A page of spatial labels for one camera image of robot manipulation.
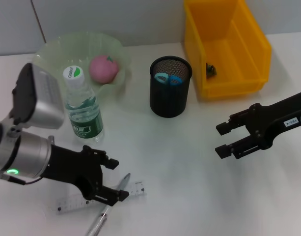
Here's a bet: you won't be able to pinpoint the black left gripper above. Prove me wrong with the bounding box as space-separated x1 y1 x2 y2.
42 144 130 207

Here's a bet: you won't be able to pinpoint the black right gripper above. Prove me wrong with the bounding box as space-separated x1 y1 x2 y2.
215 89 301 160

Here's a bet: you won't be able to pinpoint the silver white pen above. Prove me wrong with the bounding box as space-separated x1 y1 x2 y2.
84 173 131 236

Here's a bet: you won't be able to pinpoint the clear plastic ruler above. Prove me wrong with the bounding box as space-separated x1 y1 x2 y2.
55 180 147 216

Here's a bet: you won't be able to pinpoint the green plastic wrapper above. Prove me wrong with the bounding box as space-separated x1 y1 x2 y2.
205 62 218 79

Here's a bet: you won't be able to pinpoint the clear water bottle green label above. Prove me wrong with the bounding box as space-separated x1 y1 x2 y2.
62 65 105 144

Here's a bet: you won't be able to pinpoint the blue scissors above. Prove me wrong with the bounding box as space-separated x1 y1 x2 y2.
154 72 183 87

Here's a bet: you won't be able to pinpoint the pink peach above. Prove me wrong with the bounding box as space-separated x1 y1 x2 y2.
88 54 119 84

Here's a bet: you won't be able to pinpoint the black mesh pen holder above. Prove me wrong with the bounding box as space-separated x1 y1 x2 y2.
149 56 192 118

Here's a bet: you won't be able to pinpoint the translucent green fruit plate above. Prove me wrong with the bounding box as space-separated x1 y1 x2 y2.
32 30 133 109

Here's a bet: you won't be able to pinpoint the yellow plastic bin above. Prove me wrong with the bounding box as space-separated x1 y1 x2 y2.
183 0 273 100

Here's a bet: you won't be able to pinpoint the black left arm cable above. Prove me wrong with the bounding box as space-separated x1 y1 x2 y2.
2 175 43 185

